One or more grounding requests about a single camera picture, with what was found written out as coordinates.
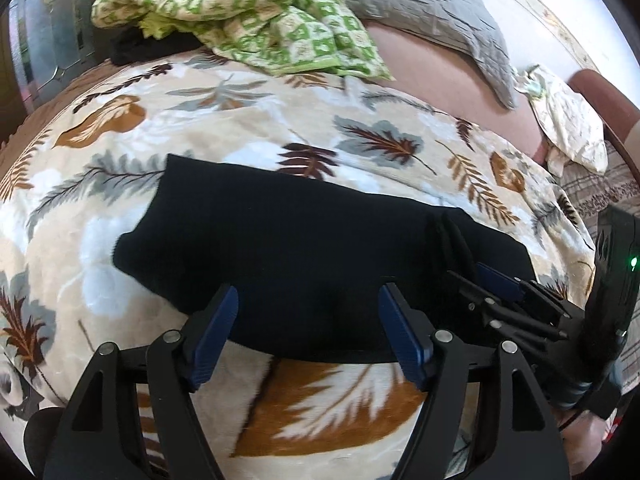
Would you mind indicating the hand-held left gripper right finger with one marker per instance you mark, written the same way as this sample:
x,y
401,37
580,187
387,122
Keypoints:
x,y
402,340

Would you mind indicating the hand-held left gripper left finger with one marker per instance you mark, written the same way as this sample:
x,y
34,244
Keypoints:
x,y
215,340

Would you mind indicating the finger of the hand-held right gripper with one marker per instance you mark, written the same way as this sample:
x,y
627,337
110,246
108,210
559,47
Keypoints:
x,y
495,277
500,307

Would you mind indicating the black pants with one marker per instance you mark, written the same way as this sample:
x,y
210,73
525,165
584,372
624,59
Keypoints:
x,y
300,260

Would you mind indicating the person's right hand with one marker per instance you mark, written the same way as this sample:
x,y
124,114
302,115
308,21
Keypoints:
x,y
587,445

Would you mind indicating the striped floral bed sheet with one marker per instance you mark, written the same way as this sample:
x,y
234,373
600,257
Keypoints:
x,y
600,190

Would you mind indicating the white twig print pillow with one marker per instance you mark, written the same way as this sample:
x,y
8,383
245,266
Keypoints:
x,y
570,120

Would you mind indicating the brown headboard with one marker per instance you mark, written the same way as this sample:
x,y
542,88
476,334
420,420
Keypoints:
x,y
610,95

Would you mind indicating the pink quilted bed sheet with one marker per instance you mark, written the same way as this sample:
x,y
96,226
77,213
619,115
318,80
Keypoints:
x,y
440,80

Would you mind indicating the leaf print fleece blanket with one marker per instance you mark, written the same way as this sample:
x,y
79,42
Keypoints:
x,y
200,125

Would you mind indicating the grey quilted pillow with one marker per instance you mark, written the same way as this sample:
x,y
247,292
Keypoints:
x,y
425,5

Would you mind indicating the dark cloth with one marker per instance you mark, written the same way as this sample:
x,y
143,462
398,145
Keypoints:
x,y
145,47

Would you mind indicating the green patterned quilt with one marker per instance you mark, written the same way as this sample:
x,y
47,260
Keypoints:
x,y
280,25

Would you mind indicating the patterned glass door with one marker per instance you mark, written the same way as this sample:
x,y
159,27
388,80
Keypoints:
x,y
45,35

